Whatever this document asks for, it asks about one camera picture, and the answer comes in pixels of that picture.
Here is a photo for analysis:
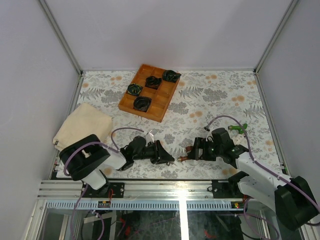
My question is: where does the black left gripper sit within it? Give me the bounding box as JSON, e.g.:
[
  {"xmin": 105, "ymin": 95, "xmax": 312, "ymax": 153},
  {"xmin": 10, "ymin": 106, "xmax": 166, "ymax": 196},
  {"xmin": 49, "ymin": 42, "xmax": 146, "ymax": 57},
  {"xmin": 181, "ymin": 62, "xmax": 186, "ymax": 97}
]
[{"xmin": 133, "ymin": 140, "xmax": 176, "ymax": 165}]

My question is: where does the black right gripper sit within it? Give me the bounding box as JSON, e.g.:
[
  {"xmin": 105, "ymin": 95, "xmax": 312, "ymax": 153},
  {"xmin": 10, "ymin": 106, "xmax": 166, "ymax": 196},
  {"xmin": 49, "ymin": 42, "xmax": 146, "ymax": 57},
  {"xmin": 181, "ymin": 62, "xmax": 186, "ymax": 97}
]
[{"xmin": 186, "ymin": 137, "xmax": 223, "ymax": 162}]

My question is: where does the brown water faucet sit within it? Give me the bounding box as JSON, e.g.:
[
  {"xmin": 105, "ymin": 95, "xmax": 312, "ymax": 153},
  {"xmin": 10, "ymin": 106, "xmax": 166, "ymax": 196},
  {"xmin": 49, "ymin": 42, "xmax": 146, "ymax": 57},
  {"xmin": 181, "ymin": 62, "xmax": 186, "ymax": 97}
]
[{"xmin": 177, "ymin": 145, "xmax": 193, "ymax": 162}]

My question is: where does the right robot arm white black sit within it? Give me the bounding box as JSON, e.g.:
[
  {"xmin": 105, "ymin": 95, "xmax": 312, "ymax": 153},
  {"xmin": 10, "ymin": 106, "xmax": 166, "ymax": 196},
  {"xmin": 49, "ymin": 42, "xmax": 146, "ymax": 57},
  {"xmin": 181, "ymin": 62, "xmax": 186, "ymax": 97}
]
[{"xmin": 186, "ymin": 128, "xmax": 320, "ymax": 231}]

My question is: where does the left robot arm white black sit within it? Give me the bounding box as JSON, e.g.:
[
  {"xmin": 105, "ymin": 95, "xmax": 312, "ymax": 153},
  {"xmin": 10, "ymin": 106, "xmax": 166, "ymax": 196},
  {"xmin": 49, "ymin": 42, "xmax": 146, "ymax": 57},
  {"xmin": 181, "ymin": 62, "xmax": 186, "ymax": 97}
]
[{"xmin": 59, "ymin": 134, "xmax": 175, "ymax": 198}]

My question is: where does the green water faucet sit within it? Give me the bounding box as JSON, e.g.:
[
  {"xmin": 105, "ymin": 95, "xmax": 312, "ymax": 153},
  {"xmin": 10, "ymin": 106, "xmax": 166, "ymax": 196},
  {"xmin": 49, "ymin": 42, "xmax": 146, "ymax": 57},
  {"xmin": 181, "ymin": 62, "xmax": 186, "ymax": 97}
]
[{"xmin": 228, "ymin": 123, "xmax": 248, "ymax": 134}]

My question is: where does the white pipe fitting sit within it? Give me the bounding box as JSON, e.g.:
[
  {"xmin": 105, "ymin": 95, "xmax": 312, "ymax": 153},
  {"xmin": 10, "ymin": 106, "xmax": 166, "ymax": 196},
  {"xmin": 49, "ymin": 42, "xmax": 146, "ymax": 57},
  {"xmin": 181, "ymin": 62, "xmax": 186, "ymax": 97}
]
[{"xmin": 232, "ymin": 134, "xmax": 245, "ymax": 145}]

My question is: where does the orange wooden compartment tray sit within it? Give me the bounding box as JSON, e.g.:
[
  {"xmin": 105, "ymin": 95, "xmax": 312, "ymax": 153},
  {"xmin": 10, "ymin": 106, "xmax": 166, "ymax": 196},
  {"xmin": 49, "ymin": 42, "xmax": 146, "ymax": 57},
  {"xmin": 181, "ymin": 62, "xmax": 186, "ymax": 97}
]
[{"xmin": 118, "ymin": 64, "xmax": 181, "ymax": 123}]

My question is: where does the beige folded cloth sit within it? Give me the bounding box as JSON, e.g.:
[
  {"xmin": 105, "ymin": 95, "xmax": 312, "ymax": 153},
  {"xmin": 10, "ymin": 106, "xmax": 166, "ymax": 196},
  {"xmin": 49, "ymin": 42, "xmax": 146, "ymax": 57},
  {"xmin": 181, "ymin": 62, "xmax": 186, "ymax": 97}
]
[{"xmin": 52, "ymin": 102, "xmax": 113, "ymax": 151}]

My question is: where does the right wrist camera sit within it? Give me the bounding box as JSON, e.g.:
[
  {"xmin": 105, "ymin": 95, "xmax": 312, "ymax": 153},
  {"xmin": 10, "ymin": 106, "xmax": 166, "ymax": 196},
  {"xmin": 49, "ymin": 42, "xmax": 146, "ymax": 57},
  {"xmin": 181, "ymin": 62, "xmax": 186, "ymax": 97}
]
[{"xmin": 204, "ymin": 126, "xmax": 214, "ymax": 142}]

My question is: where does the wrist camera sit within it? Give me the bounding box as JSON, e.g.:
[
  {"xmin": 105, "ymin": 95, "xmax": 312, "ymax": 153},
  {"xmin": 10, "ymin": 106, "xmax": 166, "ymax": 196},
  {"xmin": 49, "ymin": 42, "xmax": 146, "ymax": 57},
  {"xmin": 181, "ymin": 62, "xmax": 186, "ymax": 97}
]
[
  {"xmin": 145, "ymin": 130, "xmax": 155, "ymax": 144},
  {"xmin": 204, "ymin": 126, "xmax": 214, "ymax": 142}
]

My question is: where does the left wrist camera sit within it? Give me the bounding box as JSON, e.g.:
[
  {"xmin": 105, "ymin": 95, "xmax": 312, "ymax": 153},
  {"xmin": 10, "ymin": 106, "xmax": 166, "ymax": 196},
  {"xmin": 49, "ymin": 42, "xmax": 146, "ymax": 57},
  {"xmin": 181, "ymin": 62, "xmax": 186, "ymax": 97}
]
[{"xmin": 145, "ymin": 130, "xmax": 155, "ymax": 144}]

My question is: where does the black rolled strap bottom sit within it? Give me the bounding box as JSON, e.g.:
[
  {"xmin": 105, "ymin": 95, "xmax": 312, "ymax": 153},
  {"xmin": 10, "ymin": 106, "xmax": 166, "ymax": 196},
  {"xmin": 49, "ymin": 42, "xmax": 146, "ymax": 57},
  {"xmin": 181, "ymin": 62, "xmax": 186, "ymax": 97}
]
[{"xmin": 133, "ymin": 96, "xmax": 153, "ymax": 112}]

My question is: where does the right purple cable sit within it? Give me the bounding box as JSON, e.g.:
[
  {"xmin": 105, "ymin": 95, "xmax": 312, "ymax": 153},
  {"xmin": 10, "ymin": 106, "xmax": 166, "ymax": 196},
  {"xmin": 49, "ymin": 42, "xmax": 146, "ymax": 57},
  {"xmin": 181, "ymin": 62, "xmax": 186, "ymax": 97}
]
[{"xmin": 206, "ymin": 115, "xmax": 320, "ymax": 240}]

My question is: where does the black green rolled strap left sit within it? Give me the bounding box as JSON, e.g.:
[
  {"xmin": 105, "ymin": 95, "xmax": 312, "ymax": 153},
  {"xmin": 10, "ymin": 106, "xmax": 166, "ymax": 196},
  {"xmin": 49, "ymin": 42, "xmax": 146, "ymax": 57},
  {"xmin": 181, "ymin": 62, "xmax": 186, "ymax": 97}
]
[{"xmin": 126, "ymin": 83, "xmax": 144, "ymax": 97}]

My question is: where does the black rolled strap upper middle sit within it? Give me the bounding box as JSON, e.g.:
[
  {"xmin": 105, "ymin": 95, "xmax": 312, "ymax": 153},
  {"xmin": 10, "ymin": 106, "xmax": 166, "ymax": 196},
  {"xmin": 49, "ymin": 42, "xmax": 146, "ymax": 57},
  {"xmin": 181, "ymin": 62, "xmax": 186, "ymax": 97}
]
[{"xmin": 145, "ymin": 75, "xmax": 163, "ymax": 89}]

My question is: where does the black rolled strap top right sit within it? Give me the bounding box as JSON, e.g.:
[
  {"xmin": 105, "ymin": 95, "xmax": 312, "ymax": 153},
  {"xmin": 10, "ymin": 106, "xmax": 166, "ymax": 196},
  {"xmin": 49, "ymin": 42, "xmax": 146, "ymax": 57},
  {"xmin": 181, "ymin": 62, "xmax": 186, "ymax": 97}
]
[{"xmin": 162, "ymin": 69, "xmax": 182, "ymax": 83}]

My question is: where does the white slotted cable duct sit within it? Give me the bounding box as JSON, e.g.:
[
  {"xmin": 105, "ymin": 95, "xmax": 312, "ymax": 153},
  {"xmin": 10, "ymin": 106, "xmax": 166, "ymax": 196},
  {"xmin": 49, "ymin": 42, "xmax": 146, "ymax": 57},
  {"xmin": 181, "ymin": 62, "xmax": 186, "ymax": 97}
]
[{"xmin": 46, "ymin": 200, "xmax": 244, "ymax": 211}]

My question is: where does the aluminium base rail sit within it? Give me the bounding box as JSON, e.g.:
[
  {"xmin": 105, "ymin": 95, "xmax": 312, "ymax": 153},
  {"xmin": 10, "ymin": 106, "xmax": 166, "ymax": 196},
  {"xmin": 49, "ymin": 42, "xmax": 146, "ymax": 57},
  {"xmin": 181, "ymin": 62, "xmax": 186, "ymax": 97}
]
[{"xmin": 37, "ymin": 179, "xmax": 235, "ymax": 201}]

